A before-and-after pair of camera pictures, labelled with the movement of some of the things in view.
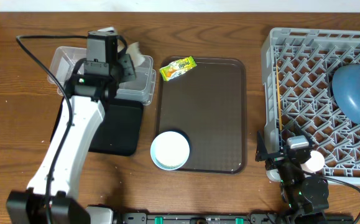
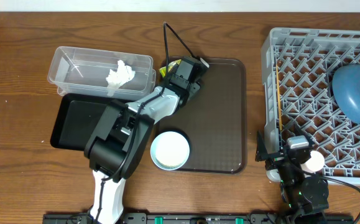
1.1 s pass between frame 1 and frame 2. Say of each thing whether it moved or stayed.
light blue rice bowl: stayed
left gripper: moved
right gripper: stayed
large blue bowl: stayed
